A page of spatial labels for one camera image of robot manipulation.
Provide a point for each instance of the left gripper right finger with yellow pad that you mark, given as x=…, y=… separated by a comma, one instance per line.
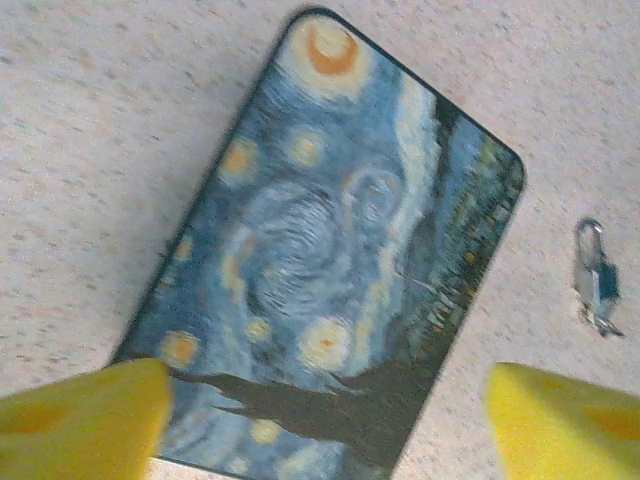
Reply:
x=560, y=425

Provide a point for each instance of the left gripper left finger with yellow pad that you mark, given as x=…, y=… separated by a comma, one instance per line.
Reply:
x=85, y=420

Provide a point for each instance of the small silver padlock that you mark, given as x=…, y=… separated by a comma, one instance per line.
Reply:
x=595, y=280

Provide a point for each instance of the starry night print tin box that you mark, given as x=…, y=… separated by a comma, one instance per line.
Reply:
x=325, y=225

